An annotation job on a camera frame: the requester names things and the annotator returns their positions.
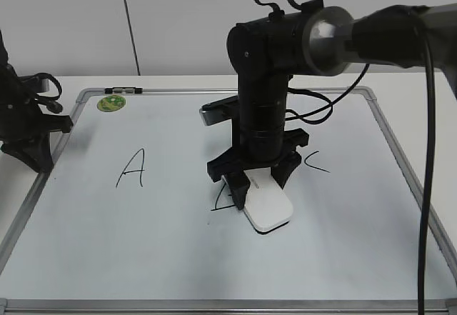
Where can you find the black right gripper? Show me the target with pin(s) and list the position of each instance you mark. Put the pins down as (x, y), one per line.
(277, 152)

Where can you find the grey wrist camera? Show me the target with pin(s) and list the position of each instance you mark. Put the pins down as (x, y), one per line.
(218, 111)

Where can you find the black hanging clip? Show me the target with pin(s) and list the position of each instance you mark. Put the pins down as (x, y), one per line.
(123, 90)

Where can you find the round green magnet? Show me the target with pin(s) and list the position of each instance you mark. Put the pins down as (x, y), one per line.
(111, 103)

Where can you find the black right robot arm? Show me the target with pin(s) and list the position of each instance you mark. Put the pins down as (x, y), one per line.
(266, 53)

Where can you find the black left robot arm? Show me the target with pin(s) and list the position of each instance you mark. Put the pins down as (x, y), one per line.
(121, 145)

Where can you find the white board eraser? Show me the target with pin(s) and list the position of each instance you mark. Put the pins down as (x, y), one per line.
(267, 206)

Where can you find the white board with grey frame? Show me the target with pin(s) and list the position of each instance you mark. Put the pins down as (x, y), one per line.
(349, 248)

